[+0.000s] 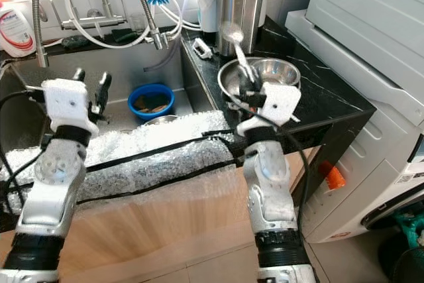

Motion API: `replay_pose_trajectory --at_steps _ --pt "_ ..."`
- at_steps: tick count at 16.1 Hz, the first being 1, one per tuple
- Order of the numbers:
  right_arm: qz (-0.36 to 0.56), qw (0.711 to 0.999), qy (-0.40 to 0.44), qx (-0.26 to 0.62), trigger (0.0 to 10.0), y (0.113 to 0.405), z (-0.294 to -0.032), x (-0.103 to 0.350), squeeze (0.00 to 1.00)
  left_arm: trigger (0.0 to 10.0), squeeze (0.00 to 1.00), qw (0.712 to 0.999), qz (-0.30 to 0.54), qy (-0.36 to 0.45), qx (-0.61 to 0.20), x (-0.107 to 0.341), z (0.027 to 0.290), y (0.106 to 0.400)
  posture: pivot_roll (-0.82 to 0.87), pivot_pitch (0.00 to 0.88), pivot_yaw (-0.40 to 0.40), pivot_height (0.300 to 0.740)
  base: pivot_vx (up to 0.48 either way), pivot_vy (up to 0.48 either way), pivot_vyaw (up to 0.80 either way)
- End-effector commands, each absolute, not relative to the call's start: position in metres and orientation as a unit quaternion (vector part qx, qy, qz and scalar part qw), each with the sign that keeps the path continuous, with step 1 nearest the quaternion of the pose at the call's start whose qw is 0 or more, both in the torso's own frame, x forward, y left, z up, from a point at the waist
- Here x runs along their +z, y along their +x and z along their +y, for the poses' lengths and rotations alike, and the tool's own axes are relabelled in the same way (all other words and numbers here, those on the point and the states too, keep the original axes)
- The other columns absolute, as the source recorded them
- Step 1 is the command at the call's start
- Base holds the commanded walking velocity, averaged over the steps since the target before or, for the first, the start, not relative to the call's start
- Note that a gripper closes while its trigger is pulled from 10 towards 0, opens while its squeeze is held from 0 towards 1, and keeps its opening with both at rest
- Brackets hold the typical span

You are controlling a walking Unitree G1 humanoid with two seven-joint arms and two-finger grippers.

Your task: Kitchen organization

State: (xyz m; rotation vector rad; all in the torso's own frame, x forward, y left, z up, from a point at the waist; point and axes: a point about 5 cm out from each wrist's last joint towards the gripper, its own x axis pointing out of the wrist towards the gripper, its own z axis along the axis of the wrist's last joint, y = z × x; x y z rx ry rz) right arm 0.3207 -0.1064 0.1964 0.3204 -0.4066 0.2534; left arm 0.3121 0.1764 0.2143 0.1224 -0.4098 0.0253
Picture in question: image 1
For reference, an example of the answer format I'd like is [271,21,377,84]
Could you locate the steel spring faucet hose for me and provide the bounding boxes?
[32,0,51,69]

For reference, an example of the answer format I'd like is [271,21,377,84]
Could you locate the black tape strip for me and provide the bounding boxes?
[86,129,241,171]
[7,158,244,201]

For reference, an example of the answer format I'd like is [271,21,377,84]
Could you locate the green yellow scouring sponge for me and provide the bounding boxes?
[136,94,169,112]

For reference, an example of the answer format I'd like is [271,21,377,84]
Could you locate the clear thin tube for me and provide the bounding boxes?
[146,43,181,73]

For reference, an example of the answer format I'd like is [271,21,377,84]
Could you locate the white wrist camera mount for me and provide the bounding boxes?
[237,83,303,139]
[42,79,101,137]

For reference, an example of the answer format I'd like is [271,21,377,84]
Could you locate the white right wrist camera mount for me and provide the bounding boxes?
[237,83,303,139]

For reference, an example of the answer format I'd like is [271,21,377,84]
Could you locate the light wooden cabinet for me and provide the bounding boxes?
[0,150,313,283]

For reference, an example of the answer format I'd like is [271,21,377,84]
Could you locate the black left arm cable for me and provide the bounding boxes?
[0,84,44,234]

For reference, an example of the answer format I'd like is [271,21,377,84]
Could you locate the blue plastic bowl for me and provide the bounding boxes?
[128,83,176,122]

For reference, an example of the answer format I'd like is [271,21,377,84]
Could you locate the large stainless steel plate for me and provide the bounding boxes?
[217,56,303,109]

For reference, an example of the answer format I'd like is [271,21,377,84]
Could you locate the orange plastic object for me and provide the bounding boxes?
[317,160,346,191]

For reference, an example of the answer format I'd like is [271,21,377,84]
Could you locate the white washing machine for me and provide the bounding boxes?
[285,8,424,244]

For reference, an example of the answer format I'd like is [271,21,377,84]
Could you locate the clear bubble wrap sheet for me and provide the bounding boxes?
[3,111,244,205]

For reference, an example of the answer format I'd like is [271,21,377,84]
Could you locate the tall stainless steel canister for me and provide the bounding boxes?
[214,0,270,58]

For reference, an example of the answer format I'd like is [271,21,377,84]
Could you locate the small white plastic clip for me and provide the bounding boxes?
[192,38,213,60]

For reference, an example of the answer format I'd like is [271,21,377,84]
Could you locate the white water hose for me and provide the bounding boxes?
[63,0,184,50]

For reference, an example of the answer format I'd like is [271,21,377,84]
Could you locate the white red dish soap bottle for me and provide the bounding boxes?
[0,0,36,59]

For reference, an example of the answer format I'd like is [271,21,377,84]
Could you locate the small stainless steel bowl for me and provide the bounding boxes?
[139,115,181,129]

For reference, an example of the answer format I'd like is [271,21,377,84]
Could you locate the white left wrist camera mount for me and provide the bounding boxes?
[42,79,101,137]

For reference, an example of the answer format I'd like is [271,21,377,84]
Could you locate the white ribbed appliance panel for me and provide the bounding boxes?
[303,0,424,90]

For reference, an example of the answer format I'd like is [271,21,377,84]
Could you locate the stainless steel sink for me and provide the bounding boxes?
[0,39,223,174]

